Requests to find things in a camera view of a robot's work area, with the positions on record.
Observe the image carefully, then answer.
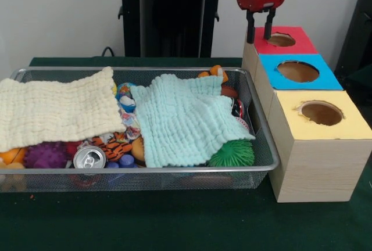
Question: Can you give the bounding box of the silver drink can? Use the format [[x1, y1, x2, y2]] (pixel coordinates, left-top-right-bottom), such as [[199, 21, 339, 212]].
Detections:
[[72, 145, 106, 169]]

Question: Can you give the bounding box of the cream muslin cloth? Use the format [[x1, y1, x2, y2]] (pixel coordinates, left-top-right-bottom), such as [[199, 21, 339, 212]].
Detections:
[[0, 66, 127, 153]]

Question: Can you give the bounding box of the tiger plush toy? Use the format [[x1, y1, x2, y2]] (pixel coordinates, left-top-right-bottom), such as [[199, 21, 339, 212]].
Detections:
[[91, 131, 133, 162]]

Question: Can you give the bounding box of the green covered side table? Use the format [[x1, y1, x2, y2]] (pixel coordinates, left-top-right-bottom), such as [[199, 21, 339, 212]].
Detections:
[[345, 64, 372, 112]]

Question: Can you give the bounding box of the light blue muslin cloth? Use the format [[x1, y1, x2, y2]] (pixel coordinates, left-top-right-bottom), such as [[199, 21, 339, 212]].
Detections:
[[130, 73, 256, 168]]

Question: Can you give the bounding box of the orange toy block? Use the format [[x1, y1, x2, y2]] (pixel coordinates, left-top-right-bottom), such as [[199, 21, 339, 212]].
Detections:
[[198, 64, 229, 84]]

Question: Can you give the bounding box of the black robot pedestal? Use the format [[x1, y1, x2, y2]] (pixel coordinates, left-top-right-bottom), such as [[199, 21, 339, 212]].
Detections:
[[112, 0, 235, 58]]

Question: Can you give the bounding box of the brown toy football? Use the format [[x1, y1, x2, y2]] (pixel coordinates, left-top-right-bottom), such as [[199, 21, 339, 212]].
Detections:
[[220, 84, 239, 99]]

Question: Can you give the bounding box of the wire mesh bin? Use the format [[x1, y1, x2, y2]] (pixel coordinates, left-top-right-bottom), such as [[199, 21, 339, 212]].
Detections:
[[0, 66, 281, 193]]

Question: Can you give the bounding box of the purple knobbly ball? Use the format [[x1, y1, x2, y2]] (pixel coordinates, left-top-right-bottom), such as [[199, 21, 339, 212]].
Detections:
[[23, 141, 70, 170]]

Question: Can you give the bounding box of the globe print ball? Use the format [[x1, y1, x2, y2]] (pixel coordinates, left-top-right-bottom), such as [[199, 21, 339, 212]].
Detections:
[[116, 82, 136, 98]]

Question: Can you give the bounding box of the wooden box with three holes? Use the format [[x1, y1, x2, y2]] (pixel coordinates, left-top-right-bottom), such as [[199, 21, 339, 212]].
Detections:
[[242, 26, 372, 203]]

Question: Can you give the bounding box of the green spiky ball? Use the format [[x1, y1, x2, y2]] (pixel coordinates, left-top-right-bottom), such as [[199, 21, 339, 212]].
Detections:
[[208, 138, 255, 167]]

